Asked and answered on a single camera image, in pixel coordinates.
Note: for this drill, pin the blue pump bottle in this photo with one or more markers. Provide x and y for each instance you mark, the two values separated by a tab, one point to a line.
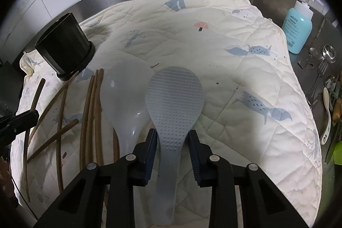
296	27

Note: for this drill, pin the printed quilted mat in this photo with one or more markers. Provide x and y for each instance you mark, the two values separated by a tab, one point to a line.
240	70

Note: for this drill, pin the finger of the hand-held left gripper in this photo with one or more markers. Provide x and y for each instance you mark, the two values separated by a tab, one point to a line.
24	118

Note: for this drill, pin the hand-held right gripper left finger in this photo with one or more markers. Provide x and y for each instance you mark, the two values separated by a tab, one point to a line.
151	147

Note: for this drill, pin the group of wooden chopsticks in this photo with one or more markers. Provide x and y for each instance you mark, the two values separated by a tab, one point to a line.
98	99

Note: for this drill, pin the translucent white rice spoon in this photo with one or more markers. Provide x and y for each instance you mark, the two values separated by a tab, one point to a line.
120	94

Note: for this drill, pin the white ceramic spoon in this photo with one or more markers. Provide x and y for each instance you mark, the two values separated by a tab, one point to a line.
326	121

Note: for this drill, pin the green plastic object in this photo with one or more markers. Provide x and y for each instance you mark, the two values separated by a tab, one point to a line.
335	153

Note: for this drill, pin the small metal spoon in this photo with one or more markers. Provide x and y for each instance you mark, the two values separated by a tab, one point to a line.
314	52

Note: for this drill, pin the metal fork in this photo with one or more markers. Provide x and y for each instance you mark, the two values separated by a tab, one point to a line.
322	67

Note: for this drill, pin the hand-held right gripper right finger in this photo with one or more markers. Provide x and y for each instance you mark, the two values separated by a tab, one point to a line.
193	147

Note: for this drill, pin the grey dimpled rice paddle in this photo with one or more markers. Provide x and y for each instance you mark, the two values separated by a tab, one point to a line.
175	94

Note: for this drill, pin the black ribbed utensil holder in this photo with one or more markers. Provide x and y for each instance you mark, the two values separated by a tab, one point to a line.
64	46

